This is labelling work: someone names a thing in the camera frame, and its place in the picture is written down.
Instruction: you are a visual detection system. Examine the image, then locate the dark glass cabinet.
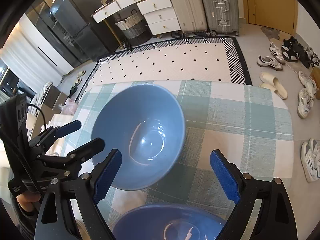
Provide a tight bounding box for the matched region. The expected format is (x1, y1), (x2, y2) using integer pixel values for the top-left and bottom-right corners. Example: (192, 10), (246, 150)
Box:
(25, 4), (81, 68)

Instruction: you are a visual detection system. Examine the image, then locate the black and white rug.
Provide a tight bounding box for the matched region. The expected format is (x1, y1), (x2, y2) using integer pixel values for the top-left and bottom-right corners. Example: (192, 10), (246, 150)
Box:
(75, 36), (253, 98)

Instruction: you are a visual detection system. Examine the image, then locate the large dark blue bowl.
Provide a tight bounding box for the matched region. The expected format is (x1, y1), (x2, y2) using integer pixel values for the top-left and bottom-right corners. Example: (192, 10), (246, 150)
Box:
(112, 204), (228, 240)

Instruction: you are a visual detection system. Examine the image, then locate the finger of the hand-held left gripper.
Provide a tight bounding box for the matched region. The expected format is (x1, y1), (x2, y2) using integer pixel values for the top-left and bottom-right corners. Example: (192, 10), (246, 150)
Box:
(29, 120), (82, 155)
(37, 137), (105, 170)

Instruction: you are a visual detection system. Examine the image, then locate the black shoe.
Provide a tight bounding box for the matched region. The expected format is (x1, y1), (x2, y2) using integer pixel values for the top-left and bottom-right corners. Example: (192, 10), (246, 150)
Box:
(281, 37), (300, 62)
(297, 45), (320, 68)

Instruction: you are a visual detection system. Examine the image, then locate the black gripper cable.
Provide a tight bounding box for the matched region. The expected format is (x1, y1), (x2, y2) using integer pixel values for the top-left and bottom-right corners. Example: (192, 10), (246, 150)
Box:
(25, 104), (50, 130)

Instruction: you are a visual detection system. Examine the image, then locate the white chunky sneaker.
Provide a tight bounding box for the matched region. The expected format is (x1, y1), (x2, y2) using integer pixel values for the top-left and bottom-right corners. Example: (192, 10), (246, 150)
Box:
(298, 70), (317, 98)
(297, 88), (314, 119)

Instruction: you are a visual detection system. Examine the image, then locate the light blue bowl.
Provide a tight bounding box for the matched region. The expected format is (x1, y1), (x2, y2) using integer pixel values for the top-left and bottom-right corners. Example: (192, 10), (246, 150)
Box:
(90, 84), (186, 191)

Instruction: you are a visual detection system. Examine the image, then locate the teal checked tablecloth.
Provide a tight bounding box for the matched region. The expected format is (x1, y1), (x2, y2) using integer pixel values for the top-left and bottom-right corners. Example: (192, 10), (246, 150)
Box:
(46, 80), (294, 240)

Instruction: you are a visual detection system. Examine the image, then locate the woven laundry basket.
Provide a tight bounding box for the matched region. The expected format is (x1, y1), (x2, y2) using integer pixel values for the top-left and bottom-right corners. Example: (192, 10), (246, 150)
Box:
(115, 9), (153, 46)

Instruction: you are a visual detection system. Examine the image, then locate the person's left forearm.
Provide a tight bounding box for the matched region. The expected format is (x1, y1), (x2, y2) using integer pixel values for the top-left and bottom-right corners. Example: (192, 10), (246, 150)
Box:
(9, 205), (38, 240)

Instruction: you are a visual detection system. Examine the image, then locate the white dressing table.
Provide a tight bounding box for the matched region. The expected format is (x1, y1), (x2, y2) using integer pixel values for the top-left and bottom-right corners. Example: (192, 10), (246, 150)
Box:
(91, 0), (181, 37)

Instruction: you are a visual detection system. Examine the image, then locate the black refrigerator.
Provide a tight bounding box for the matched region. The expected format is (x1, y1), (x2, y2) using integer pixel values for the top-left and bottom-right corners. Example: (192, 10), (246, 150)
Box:
(49, 0), (118, 61)

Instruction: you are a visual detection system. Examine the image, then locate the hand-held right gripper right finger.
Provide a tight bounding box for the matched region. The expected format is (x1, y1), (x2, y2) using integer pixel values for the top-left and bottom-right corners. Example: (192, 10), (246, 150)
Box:
(210, 149), (299, 240)

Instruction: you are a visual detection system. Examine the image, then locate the beige checked tablecloth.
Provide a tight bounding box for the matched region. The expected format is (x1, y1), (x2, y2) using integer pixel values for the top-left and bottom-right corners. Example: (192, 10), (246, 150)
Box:
(46, 114), (75, 157)

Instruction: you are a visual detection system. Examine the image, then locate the white suitcase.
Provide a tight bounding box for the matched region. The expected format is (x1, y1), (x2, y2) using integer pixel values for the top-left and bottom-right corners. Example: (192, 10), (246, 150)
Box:
(161, 0), (209, 33)

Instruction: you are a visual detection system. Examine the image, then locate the cream slide slipper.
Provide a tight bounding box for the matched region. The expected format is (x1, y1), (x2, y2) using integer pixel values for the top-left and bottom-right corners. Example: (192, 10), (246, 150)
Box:
(259, 81), (288, 100)
(259, 72), (280, 88)

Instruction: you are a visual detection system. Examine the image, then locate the white black striped sneaker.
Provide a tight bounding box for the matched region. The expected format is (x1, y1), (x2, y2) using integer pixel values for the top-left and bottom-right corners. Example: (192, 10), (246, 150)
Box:
(269, 42), (286, 65)
(257, 55), (284, 71)

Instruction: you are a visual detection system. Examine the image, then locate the wooden door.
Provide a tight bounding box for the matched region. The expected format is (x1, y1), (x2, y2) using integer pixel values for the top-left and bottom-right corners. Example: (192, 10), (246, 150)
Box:
(240, 0), (299, 36)

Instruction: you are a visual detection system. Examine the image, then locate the silver suitcase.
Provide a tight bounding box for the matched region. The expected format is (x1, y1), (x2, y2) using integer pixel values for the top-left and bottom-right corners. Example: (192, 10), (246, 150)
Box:
(196, 0), (241, 36)

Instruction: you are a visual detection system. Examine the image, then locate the pink plastic bag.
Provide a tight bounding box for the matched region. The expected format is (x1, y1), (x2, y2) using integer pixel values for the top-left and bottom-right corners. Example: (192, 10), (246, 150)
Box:
(61, 98), (79, 116)

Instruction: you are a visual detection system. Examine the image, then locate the white green sneaker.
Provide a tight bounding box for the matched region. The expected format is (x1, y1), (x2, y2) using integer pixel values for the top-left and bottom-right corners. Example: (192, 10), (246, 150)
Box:
(309, 138), (320, 160)
(301, 142), (320, 183)

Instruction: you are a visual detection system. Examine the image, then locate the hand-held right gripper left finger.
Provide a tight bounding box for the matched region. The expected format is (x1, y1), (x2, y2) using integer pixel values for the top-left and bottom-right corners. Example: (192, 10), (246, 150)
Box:
(35, 149), (123, 240)

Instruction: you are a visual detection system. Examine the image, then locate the person's left hand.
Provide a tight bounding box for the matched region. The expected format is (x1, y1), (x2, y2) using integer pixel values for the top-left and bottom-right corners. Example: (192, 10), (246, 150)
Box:
(15, 194), (43, 214)

